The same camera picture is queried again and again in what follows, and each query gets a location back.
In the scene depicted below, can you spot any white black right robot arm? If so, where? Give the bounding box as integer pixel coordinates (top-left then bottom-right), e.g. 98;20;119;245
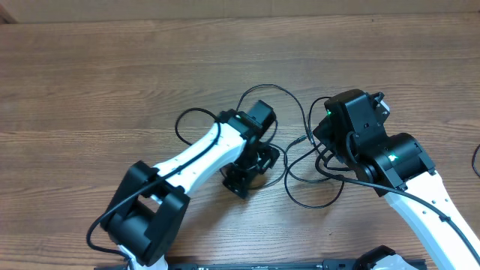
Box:
313;89;479;269

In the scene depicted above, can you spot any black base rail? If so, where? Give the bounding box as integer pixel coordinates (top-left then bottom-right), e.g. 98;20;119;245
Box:
93;256;428;270

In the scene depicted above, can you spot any black cable at right edge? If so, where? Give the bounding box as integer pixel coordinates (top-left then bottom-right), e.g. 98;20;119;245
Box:
471;143;480;179

